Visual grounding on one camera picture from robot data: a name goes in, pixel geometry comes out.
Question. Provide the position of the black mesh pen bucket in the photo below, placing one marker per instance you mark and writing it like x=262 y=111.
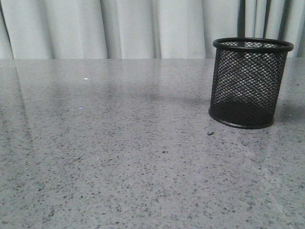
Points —
x=246 y=81

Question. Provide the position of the black vertical pole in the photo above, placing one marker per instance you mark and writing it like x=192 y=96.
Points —
x=241 y=19

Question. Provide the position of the light grey curtain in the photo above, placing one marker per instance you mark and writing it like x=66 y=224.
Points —
x=140 y=29

